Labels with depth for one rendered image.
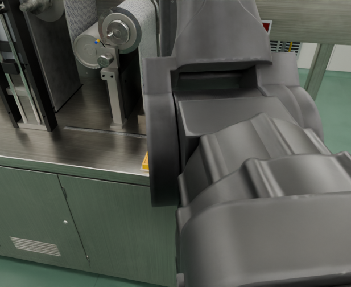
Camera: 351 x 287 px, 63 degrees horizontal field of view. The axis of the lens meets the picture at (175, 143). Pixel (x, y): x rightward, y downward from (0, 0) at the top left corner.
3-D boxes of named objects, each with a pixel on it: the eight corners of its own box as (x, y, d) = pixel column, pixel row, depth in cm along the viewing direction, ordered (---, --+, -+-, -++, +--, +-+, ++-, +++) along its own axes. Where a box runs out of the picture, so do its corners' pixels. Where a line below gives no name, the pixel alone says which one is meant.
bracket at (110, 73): (109, 128, 111) (96, 51, 92) (115, 119, 116) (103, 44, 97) (122, 130, 111) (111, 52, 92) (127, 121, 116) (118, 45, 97)
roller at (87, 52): (77, 66, 105) (69, 33, 97) (103, 42, 125) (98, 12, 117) (108, 69, 103) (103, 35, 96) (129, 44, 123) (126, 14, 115)
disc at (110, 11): (101, 52, 100) (94, 5, 90) (102, 51, 100) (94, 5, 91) (143, 55, 98) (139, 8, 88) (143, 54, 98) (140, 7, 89)
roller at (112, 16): (104, 48, 98) (99, 12, 91) (128, 25, 118) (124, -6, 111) (137, 50, 96) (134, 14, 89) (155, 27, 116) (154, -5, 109)
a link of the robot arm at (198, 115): (190, 159, 12) (318, 150, 12) (169, 59, 20) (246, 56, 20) (185, 273, 17) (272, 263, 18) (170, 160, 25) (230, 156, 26)
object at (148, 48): (141, 94, 108) (137, 45, 96) (156, 68, 126) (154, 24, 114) (143, 94, 108) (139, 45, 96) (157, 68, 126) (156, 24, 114)
